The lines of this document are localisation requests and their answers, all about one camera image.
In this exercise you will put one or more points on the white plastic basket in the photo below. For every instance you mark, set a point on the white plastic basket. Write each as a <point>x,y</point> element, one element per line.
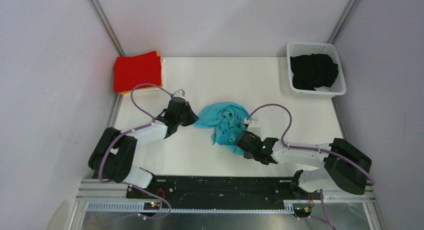
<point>296,48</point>

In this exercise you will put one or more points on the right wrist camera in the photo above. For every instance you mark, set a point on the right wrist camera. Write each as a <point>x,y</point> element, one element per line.
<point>252,126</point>

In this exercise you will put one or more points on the aluminium frame rail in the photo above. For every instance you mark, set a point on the aluminium frame rail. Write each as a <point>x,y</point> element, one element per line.
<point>116,206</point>

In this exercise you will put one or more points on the folded red t-shirt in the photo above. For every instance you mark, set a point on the folded red t-shirt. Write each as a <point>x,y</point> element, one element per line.
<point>137,71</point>

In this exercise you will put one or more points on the folded orange t-shirt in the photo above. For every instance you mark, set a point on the folded orange t-shirt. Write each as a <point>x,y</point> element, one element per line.
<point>155,73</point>

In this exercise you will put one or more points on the black t-shirt in basket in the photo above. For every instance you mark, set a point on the black t-shirt in basket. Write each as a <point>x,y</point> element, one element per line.
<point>313,71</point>

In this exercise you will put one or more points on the folded white t-shirt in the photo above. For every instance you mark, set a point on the folded white t-shirt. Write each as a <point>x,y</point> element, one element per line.
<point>146,70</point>

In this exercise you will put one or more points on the cyan t-shirt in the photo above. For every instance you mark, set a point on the cyan t-shirt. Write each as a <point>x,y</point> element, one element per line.
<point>227,120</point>

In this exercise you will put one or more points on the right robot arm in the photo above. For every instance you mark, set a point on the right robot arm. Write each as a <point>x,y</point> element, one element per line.
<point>337,166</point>

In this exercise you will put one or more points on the right controller board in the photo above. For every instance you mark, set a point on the right controller board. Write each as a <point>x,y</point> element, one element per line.
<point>302,212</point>

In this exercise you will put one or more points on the controller board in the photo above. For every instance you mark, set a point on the controller board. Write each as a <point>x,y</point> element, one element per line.
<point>152,206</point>
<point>302,212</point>

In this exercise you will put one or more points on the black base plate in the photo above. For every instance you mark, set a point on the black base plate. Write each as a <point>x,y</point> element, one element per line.
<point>226,193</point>

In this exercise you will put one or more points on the left controller board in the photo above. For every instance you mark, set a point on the left controller board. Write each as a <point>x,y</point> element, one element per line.
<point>152,206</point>

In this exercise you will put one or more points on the white garment in basket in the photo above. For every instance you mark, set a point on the white garment in basket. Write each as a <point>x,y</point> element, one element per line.
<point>322,89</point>

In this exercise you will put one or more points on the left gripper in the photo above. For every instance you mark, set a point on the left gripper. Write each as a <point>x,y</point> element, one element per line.
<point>192,117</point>

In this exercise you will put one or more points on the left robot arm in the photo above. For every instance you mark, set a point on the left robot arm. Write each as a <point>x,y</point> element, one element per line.
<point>114,153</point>

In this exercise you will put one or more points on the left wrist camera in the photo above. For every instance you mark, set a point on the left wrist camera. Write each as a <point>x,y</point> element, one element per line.
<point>179,94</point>

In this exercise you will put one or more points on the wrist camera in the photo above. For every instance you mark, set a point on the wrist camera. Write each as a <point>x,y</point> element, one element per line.
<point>252,126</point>
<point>179,94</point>

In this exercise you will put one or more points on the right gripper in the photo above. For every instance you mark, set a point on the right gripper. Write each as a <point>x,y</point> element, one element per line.
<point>247,155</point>

